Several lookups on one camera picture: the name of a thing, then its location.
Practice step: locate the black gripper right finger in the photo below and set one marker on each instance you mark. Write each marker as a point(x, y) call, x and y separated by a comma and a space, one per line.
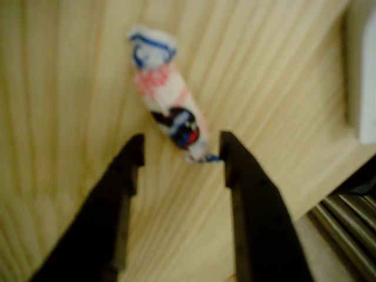
point(258, 223)

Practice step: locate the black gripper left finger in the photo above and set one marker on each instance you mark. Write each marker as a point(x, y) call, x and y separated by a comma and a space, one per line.
point(97, 223)

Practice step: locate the white candy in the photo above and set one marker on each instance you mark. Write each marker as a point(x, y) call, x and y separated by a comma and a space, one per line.
point(167, 91)

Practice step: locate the grey ribbed panel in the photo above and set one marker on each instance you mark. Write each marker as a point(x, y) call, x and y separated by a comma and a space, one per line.
point(349, 229)

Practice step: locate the white container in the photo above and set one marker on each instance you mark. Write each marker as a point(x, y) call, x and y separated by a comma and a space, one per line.
point(368, 88)

